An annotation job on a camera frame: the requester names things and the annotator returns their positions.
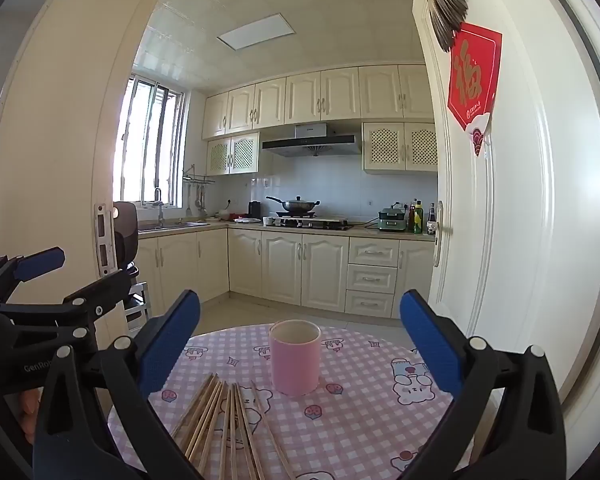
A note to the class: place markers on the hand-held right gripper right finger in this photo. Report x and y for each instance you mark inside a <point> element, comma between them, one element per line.
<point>430,345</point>

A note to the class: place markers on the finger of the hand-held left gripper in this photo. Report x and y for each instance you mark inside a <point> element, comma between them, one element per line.
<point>40,262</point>
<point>100,295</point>

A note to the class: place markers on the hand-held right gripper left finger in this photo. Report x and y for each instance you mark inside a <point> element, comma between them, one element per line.
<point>170,345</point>

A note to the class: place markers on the pile of wooden chopsticks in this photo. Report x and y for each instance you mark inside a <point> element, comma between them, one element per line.
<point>225,420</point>

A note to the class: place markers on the pink cup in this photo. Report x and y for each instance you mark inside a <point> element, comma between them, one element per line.
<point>295,365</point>

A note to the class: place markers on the person's left hand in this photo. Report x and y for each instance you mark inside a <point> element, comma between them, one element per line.
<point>30,410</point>

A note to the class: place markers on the metal door strike plate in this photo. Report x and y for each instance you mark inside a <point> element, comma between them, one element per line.
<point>102,240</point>

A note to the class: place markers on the black kitchen appliance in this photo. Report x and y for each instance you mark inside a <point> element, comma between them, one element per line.
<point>126,235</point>

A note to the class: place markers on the pink checked tablecloth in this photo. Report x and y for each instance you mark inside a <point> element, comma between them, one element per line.
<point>355,410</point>

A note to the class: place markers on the steel sink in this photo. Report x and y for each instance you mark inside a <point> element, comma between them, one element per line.
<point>175,225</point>

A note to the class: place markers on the metal faucet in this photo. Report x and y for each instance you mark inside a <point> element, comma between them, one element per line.
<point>160,210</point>

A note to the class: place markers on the dark sauce bottle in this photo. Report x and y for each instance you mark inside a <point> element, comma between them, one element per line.
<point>432,220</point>

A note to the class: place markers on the green bottle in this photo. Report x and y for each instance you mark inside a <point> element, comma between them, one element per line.
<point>418,220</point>

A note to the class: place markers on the green countertop appliance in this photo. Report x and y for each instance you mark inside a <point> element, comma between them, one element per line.
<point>392,220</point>

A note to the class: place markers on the red bottle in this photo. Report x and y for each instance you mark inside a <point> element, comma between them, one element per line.
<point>410,215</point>

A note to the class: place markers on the cream lower cabinets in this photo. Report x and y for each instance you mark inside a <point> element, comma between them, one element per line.
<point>280,265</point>

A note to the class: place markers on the cream cabinets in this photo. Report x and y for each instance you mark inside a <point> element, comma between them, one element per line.
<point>280,265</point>
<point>320,95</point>

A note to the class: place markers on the kitchen window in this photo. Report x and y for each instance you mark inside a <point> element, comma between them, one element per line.
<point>150,145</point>

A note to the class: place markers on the black kettle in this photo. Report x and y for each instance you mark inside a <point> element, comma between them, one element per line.
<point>254,210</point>

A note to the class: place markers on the white door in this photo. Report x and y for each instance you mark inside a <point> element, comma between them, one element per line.
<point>520,210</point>

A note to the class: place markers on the gas stove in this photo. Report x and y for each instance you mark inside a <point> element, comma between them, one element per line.
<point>310,224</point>

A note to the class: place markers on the steel wok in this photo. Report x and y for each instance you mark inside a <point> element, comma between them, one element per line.
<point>295,205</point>

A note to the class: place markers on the small lattice door cabinet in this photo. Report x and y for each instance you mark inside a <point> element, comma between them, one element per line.
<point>232,155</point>

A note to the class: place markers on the wide lattice door cabinet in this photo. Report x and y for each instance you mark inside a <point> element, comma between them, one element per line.
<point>400,146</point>

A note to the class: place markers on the range hood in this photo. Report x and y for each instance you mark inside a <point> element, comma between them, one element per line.
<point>310,142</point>

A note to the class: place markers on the cream upper cabinets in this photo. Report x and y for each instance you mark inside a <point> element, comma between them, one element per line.
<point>320,95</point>

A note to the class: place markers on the red paper door decoration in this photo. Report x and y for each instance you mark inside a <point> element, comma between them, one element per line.
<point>472,75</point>

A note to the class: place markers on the ceiling light panel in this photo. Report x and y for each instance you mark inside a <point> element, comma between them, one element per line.
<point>257,32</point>

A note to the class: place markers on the wall utensil rack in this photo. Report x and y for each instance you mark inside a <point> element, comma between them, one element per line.
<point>197,185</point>

